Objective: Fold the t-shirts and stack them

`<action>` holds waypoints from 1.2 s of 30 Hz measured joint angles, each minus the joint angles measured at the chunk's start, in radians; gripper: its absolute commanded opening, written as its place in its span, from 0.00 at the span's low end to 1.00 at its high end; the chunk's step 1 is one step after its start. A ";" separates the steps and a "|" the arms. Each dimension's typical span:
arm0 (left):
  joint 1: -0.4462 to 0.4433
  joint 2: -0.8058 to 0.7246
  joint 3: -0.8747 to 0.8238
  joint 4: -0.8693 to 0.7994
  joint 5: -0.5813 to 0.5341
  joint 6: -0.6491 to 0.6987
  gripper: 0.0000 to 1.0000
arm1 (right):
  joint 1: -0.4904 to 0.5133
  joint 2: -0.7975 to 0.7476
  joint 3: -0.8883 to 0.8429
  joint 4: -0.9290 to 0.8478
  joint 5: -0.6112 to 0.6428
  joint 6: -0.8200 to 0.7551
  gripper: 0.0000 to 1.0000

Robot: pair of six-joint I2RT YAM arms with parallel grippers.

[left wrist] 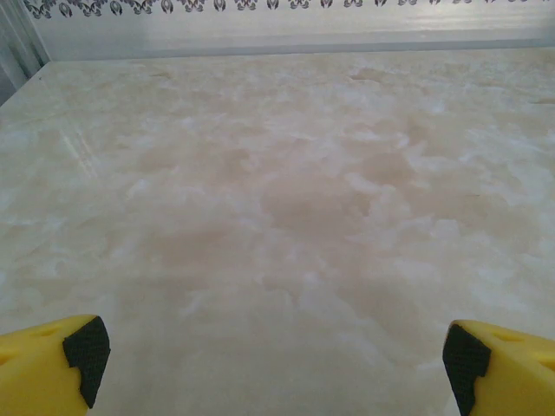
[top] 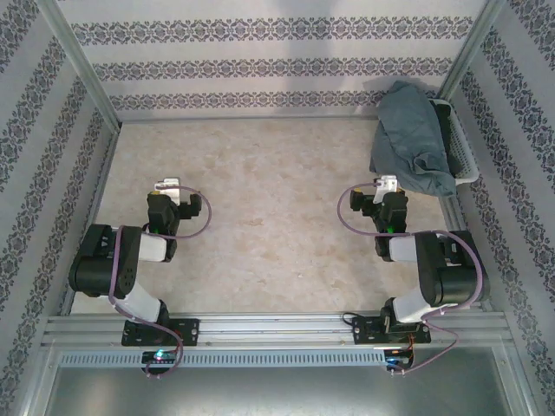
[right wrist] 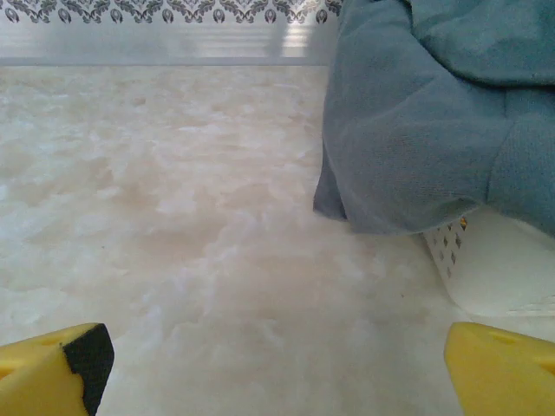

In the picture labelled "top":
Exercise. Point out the grey t-shirt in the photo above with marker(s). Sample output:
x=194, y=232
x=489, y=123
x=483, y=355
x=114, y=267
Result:
x=403, y=134

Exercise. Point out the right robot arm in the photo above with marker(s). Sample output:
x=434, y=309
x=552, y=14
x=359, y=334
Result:
x=455, y=277

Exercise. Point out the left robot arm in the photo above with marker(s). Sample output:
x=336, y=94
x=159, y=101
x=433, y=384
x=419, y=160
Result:
x=99, y=260

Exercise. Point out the white plastic basket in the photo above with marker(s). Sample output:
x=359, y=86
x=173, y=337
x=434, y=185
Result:
x=464, y=151

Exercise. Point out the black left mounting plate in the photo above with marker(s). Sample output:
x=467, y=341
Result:
x=188, y=331

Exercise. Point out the black mounting plate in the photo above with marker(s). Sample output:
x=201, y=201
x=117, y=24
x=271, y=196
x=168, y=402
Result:
x=188, y=331
x=368, y=331

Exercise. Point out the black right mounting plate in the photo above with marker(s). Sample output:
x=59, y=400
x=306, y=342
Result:
x=368, y=331

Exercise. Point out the left controller board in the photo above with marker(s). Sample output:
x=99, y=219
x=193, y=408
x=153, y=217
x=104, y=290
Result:
x=160, y=356

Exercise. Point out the controller board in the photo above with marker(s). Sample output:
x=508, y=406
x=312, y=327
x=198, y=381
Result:
x=396, y=357
x=160, y=356

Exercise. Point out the right controller board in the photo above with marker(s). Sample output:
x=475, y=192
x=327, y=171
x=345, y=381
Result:
x=396, y=357

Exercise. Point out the grey metal sheet panel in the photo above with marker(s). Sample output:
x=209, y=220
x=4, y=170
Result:
x=277, y=390

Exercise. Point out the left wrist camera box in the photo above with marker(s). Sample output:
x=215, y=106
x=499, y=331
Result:
x=169, y=185

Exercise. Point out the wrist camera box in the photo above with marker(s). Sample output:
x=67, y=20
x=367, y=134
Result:
x=169, y=185
x=387, y=184

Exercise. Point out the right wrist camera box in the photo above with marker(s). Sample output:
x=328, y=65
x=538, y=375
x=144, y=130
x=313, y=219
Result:
x=387, y=184

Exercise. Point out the aluminium side frame rail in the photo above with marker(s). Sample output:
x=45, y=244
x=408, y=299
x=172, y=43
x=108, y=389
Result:
x=100, y=195
x=453, y=212

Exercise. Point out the aluminium back frame rail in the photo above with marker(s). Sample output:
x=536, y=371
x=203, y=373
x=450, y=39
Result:
x=243, y=118

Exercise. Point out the aluminium frame post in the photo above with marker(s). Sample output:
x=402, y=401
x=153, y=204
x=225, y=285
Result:
x=470, y=47
x=78, y=60

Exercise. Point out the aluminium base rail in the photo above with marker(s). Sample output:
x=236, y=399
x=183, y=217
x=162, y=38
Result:
x=277, y=329

